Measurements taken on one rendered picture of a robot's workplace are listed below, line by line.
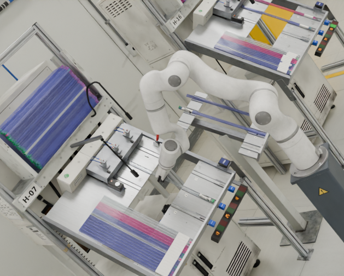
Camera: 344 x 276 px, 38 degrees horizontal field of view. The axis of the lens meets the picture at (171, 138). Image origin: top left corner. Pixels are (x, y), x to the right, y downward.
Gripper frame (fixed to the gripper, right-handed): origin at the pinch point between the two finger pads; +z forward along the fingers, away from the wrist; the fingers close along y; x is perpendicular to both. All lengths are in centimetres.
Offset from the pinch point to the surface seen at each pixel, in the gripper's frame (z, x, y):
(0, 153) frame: -12, -70, 39
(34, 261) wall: 161, -74, 34
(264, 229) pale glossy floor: 73, 63, -42
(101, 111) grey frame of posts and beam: -2, -48, -15
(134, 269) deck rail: -2, 13, 49
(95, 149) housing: -0.6, -37.5, 5.9
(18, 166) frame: -10, -59, 39
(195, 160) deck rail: 0.8, 9.1, -19.1
